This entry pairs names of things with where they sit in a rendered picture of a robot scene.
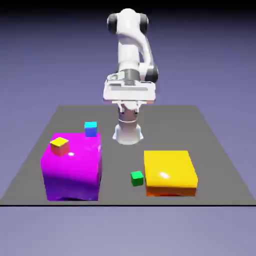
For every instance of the small yellow cube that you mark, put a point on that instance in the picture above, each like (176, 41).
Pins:
(59, 147)

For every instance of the small green cube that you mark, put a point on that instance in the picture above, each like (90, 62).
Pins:
(137, 178)

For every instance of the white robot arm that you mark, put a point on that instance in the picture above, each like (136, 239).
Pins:
(128, 50)

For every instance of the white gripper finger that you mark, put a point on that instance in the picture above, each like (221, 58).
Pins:
(120, 106)
(136, 107)

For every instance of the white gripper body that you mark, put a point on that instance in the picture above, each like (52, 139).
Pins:
(129, 93)

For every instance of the large magenta box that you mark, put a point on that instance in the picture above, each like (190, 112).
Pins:
(74, 170)

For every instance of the large yellow box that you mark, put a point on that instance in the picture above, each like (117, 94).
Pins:
(169, 170)

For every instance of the small blue cube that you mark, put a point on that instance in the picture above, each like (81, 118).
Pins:
(90, 129)

